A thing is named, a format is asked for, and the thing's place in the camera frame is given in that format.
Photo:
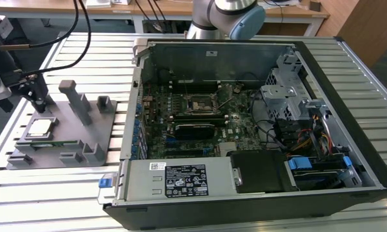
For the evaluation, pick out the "CPU socket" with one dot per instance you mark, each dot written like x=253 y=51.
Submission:
x=197 y=104

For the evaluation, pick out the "black disk drive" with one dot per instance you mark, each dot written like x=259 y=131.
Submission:
x=315 y=181

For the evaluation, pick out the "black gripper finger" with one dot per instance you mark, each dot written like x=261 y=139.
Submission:
x=3 y=105
x=38 y=94

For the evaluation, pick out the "wooden cabinet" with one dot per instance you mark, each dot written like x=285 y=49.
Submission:
x=367 y=29

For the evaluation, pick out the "wooden desk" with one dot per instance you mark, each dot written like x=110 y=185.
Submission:
x=50 y=10
x=296 y=12

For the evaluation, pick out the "grey parts rack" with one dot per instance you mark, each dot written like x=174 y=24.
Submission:
x=66 y=135

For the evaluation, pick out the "silver drive cage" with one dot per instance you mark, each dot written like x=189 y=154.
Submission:
x=276 y=93

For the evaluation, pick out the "small blue clip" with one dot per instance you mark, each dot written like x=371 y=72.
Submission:
x=347 y=162

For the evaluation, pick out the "black PC case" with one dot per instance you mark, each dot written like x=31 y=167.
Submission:
x=212 y=215

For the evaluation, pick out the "small black graphics card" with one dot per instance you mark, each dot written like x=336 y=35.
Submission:
x=193 y=132

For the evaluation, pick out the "small dark box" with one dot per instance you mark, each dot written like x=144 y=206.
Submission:
x=315 y=6

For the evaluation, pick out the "small silver heatsink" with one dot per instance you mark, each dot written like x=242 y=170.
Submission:
x=228 y=148

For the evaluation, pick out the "silver power supply unit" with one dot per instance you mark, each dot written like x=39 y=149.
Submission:
x=141 y=178

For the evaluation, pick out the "green RAM stick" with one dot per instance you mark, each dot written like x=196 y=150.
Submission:
x=56 y=143

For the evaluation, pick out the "black plastic shroud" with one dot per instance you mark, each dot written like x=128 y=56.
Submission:
x=260 y=169

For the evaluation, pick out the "blue case latch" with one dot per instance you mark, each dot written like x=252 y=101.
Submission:
x=104 y=183

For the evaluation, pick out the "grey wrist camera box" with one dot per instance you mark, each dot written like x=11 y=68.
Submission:
x=0 y=26

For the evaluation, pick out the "white labelled box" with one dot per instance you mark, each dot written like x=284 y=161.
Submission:
x=120 y=2

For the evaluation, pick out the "green motherboard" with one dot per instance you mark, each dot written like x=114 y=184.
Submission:
x=241 y=120

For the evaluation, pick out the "thin metal locking lever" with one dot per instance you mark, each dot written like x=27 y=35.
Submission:
x=225 y=101

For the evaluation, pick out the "black expansion slot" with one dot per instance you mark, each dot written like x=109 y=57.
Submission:
x=182 y=152

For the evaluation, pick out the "silver CPU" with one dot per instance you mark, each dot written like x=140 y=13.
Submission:
x=39 y=127

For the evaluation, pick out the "blue disk carrier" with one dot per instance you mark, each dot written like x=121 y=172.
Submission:
x=299 y=164

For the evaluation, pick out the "black mesh waste bin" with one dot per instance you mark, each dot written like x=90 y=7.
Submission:
x=18 y=29

